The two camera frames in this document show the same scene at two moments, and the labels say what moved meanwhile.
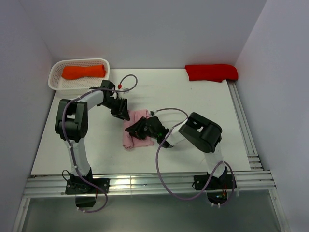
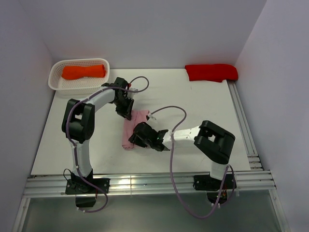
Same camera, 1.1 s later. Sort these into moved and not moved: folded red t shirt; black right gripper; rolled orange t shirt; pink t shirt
Moved: black right gripper
Not moved: folded red t shirt; pink t shirt; rolled orange t shirt
